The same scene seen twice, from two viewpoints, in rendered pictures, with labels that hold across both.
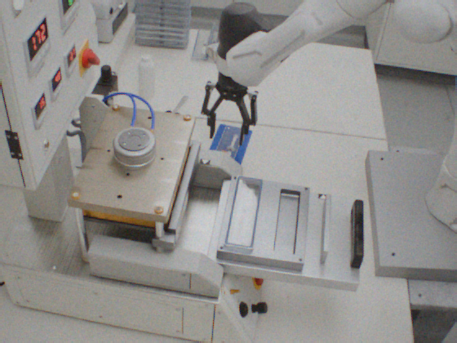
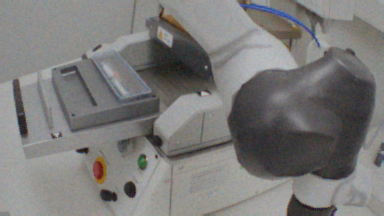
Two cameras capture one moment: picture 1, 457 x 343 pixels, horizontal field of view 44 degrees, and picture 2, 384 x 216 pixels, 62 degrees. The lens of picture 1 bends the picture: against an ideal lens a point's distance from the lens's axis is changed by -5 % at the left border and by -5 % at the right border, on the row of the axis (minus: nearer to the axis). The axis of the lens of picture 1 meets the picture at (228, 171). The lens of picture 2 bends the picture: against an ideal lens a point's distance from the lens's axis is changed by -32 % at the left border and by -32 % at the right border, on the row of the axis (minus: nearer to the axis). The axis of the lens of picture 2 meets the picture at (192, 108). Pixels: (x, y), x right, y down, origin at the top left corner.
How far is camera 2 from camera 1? 1.51 m
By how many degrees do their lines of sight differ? 97
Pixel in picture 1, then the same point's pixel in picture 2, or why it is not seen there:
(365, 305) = (14, 196)
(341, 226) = (32, 116)
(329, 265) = (34, 89)
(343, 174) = not seen: outside the picture
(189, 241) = (155, 86)
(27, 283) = not seen: hidden behind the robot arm
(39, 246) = not seen: hidden behind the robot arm
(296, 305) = (61, 180)
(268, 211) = (96, 83)
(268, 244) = (82, 66)
